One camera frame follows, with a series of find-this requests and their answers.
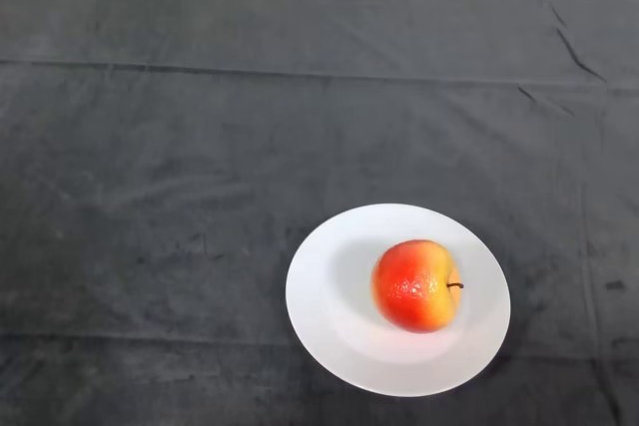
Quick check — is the black table cloth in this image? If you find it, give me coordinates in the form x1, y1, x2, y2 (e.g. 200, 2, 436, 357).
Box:
0, 0, 639, 426

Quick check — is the white round plate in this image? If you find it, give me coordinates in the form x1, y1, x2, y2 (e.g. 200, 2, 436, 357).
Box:
285, 203, 512, 398

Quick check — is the red yellow apple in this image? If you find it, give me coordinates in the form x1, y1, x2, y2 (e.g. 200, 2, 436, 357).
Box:
370, 238, 465, 334

